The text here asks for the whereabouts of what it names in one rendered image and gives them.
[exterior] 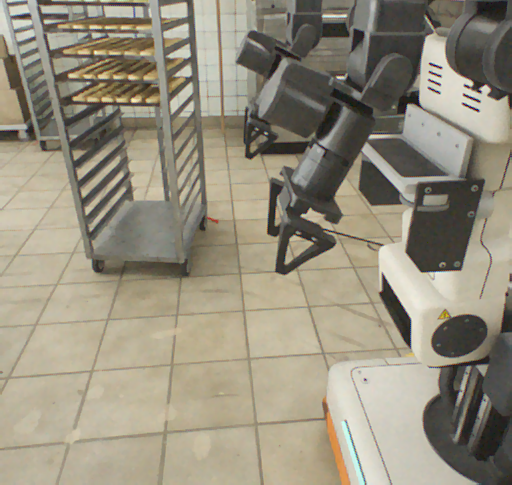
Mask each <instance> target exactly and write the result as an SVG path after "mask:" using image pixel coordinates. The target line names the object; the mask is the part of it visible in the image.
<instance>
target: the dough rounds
mask: <svg viewBox="0 0 512 485"><path fill-rule="evenodd" d="M185 80H186V77H181V75H180V77H176V78H175V79H174V77H172V78H170V79H168V80H167V81H168V84H169V92H170V93H172V92H173V91H174V90H175V88H176V87H177V86H179V85H180V84H181V83H182V82H184V81H185ZM152 85H153V84H131V83H106V82H104V84H99V86H95V87H94V88H91V89H89V91H84V93H81V94H79V96H74V97H73V101H82V102H144V103H160V101H161V98H160V87H159V86H152Z"/></svg>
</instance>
